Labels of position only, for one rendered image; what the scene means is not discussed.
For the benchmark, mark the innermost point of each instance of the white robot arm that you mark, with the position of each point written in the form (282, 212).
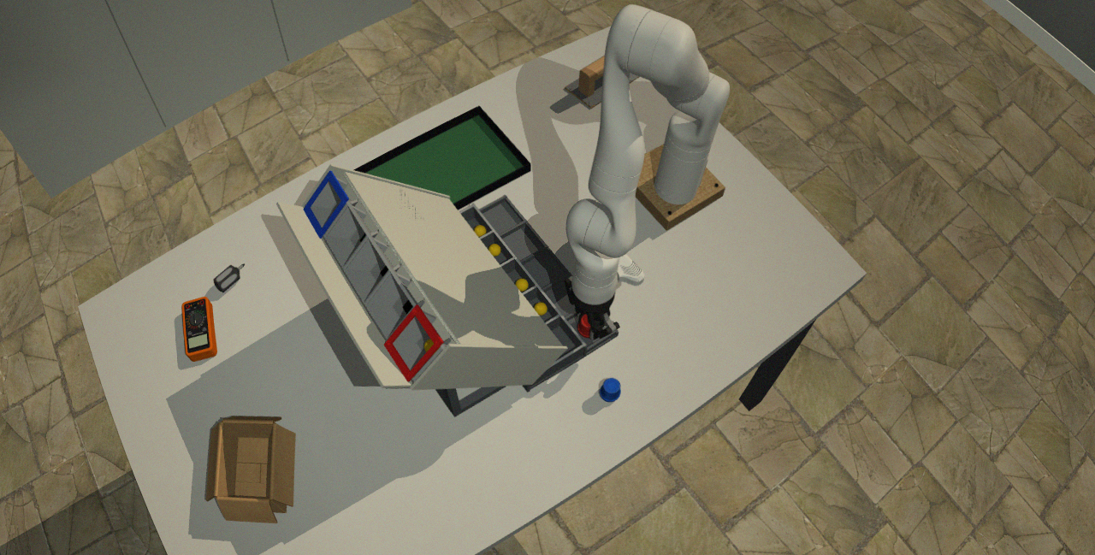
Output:
(664, 50)

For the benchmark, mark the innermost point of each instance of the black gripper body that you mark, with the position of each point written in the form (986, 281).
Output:
(598, 310)

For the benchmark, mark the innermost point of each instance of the orange digital multimeter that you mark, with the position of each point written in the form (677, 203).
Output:
(199, 329)

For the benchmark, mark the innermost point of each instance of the blue square band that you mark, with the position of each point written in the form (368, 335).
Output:
(342, 195)

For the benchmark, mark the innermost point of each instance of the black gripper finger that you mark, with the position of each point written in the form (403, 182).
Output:
(580, 313)
(596, 326)

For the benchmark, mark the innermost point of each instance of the red rectangular frame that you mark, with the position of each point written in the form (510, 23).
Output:
(431, 333)

